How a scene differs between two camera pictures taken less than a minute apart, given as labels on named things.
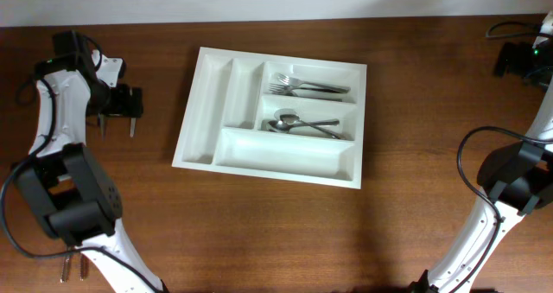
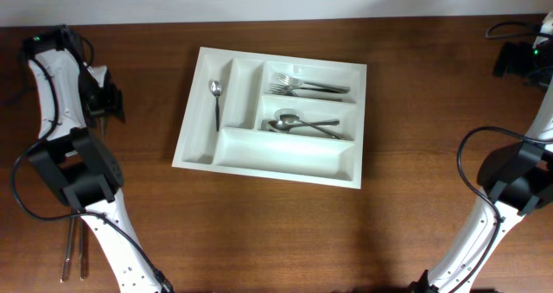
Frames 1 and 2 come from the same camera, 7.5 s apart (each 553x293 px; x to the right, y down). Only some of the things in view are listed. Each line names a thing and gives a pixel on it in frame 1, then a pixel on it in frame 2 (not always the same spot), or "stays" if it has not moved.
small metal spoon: [132, 127] -> [215, 89]
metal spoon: [276, 126] stays
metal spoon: [291, 116] stays
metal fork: [277, 88] stays
